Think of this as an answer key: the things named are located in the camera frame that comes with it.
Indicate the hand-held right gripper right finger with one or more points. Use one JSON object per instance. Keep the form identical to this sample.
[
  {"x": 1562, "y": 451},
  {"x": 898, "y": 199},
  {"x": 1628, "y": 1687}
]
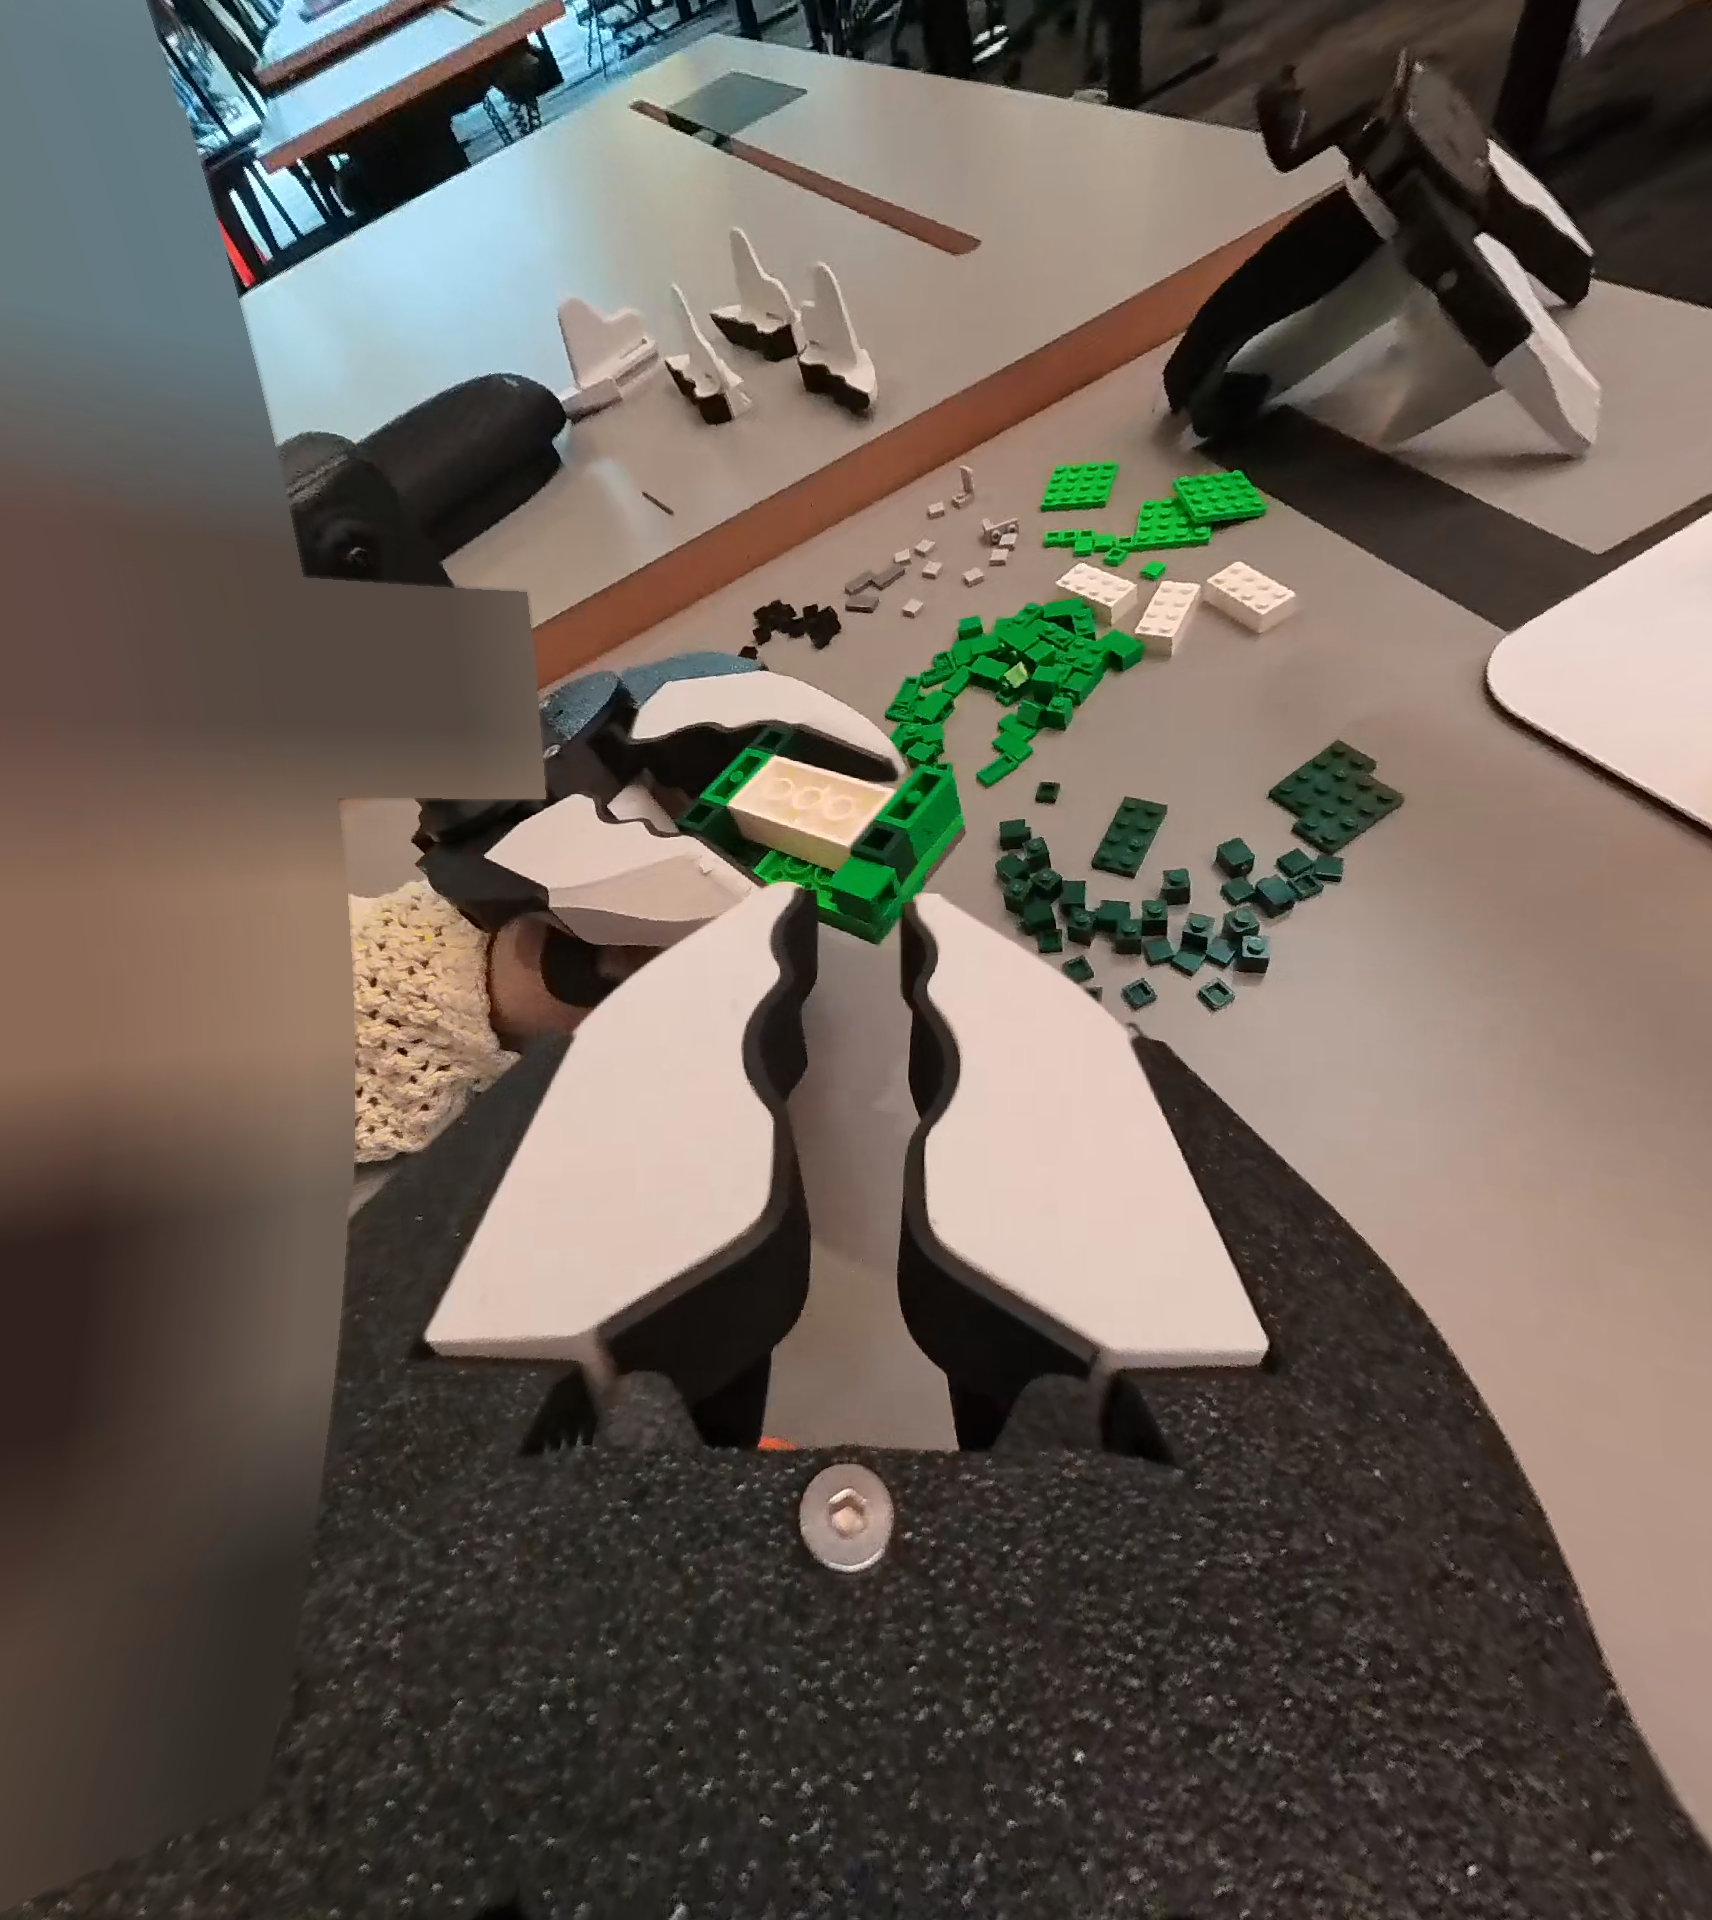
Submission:
[{"x": 1081, "y": 1185}]

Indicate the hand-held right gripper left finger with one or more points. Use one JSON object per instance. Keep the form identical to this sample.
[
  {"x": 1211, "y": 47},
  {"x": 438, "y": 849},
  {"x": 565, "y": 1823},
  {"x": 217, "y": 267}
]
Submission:
[{"x": 617, "y": 1171}]

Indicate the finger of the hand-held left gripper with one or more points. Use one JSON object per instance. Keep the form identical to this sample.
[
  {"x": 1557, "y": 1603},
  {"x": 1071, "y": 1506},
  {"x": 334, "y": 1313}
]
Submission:
[
  {"x": 617, "y": 884},
  {"x": 796, "y": 702}
]

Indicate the green and white lego assembly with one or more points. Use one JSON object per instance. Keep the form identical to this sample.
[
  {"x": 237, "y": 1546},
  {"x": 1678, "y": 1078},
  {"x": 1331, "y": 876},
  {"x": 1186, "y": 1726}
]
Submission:
[{"x": 811, "y": 803}]

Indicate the person's left forearm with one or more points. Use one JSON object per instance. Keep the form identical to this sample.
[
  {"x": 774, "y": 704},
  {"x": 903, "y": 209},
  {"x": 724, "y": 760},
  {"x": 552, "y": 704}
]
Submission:
[{"x": 415, "y": 1034}]

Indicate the cluster of black lego pieces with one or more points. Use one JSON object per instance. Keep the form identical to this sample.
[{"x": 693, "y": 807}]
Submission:
[{"x": 796, "y": 622}]

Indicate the scattered grey lego pieces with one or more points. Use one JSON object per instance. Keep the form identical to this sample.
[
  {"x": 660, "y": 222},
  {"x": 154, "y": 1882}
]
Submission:
[{"x": 930, "y": 548}]

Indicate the pile of bright green lego pieces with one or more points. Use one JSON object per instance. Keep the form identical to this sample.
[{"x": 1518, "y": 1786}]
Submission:
[{"x": 1014, "y": 661}]

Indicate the pile of dark green lego pieces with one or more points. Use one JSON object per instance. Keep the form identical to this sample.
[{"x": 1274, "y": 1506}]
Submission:
[{"x": 1141, "y": 931}]

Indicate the white lego brick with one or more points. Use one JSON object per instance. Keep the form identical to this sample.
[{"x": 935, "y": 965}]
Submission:
[
  {"x": 1169, "y": 614},
  {"x": 1096, "y": 591},
  {"x": 1255, "y": 592}
]

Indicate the oblong dark green lego plate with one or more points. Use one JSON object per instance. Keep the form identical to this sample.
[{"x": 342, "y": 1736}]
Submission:
[{"x": 1135, "y": 833}]

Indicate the bright green lego plate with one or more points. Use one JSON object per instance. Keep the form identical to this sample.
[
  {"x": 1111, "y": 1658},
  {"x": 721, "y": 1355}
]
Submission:
[
  {"x": 1219, "y": 494},
  {"x": 1081, "y": 489},
  {"x": 1169, "y": 524}
]

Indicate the large dark green lego plate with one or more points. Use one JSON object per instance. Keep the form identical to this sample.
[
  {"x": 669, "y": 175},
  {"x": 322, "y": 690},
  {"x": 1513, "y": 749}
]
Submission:
[{"x": 1336, "y": 795}]

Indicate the person's left hand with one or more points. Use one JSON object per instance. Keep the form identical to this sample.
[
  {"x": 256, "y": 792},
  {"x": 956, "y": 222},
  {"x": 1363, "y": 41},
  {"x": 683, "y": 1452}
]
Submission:
[{"x": 515, "y": 975}]

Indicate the black gripper housing part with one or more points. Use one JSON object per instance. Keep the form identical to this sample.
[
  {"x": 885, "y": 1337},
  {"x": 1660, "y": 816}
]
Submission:
[
  {"x": 331, "y": 503},
  {"x": 475, "y": 458}
]

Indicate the loose pale gripper finger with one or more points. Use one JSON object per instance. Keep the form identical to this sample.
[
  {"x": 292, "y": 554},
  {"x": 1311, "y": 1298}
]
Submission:
[
  {"x": 699, "y": 369},
  {"x": 834, "y": 338},
  {"x": 601, "y": 344},
  {"x": 758, "y": 293}
]

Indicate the wooden table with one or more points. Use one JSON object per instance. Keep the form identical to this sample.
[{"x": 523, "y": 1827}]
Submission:
[{"x": 406, "y": 69}]

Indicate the idle hand-held gripper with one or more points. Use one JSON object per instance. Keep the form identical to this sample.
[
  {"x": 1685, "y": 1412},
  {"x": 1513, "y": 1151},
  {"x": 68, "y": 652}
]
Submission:
[{"x": 1366, "y": 314}]

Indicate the white book stand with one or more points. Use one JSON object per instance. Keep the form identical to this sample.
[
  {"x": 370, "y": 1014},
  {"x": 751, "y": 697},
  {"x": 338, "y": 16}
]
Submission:
[{"x": 1650, "y": 674}]

